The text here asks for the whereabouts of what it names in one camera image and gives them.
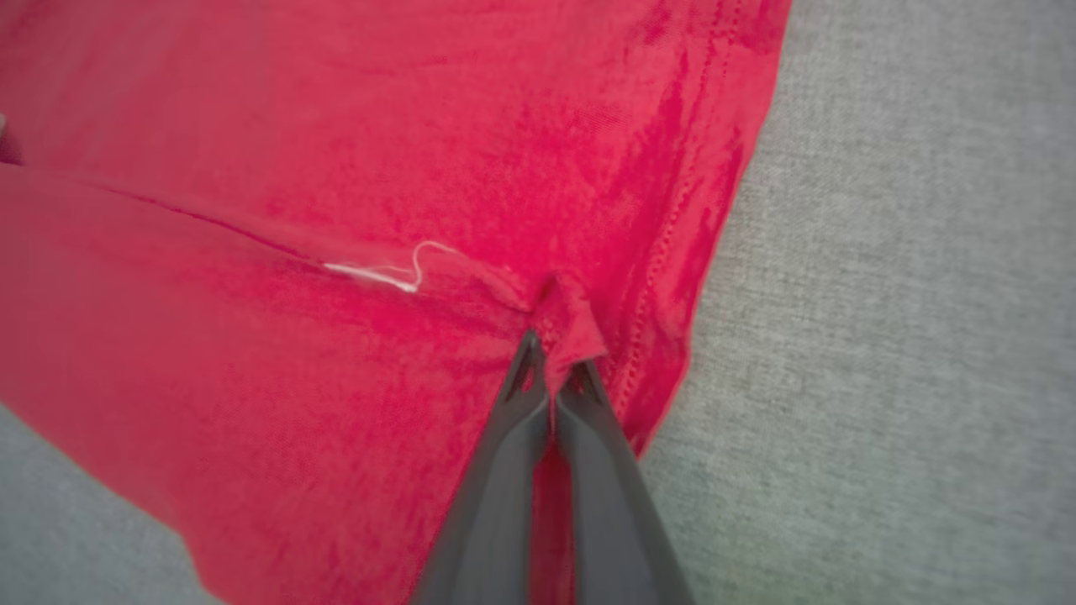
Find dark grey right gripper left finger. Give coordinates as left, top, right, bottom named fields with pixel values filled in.
left=409, top=329, right=552, bottom=605

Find red and white garment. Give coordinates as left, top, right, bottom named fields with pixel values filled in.
left=0, top=0, right=793, bottom=605

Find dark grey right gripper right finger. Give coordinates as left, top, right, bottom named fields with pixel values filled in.
left=555, top=358, right=698, bottom=605

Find grey fabric sofa cushion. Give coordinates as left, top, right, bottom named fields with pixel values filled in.
left=0, top=0, right=1076, bottom=605

